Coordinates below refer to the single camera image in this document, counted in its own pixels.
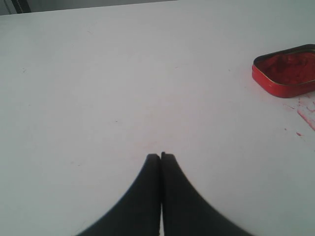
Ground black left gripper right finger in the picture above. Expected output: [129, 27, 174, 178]
[161, 152, 244, 236]

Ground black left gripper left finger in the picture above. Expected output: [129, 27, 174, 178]
[79, 154, 161, 236]

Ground red ink pad tin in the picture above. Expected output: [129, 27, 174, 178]
[252, 44, 315, 98]

